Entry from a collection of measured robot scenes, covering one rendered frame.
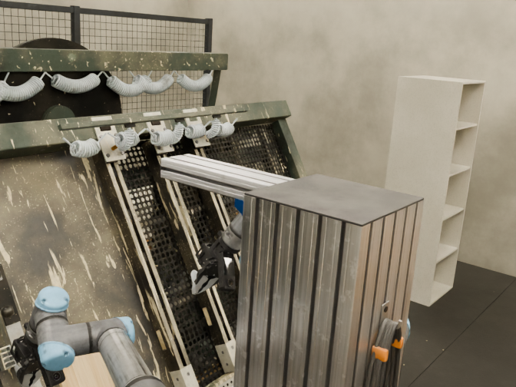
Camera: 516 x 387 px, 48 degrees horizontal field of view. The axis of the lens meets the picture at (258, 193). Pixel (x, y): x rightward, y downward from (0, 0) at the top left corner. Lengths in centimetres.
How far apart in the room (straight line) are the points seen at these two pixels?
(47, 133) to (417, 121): 370
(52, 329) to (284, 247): 65
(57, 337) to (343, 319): 71
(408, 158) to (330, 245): 443
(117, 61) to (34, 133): 94
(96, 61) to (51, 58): 25
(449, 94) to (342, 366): 430
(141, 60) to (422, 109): 287
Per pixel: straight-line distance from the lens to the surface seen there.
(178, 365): 238
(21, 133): 223
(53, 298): 148
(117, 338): 138
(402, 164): 541
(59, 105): 291
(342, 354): 103
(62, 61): 288
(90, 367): 222
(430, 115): 526
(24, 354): 164
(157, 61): 325
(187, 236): 254
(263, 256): 106
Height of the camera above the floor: 230
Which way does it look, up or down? 15 degrees down
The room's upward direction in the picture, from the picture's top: 4 degrees clockwise
